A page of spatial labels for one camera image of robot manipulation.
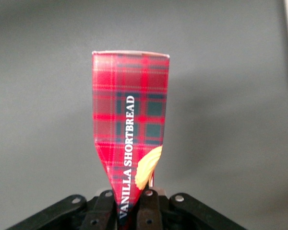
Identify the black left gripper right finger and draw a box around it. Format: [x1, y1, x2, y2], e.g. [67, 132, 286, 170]
[135, 188, 164, 230]

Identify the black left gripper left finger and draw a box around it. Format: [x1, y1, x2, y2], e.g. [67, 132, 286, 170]
[81, 189, 120, 230]

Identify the red tartan shortbread cookie box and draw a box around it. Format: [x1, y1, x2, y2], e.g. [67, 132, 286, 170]
[91, 50, 170, 227]

